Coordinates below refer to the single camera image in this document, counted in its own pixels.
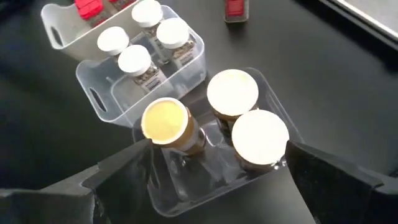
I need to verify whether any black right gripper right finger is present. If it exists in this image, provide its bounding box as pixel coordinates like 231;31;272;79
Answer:
285;141;398;224

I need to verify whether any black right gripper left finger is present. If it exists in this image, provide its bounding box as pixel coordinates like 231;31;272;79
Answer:
0;139;153;224

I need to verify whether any clear plastic bin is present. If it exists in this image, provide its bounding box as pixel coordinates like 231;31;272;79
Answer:
75;4;208;128

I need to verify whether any smoky grey transparent bin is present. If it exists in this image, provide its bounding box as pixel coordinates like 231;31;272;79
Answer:
132;67;317;224

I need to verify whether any red-lidded spice tin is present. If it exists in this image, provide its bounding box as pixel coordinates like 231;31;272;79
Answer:
223;0;249;24
74;0;109;27
108;0;137;10

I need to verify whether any white-lidded spice jar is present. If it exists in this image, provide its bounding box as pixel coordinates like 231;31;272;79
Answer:
96;26;130;63
155;17;197;71
117;44;167;94
131;0;172;65

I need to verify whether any white opaque plastic bin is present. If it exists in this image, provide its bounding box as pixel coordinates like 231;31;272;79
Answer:
40;0;144;62

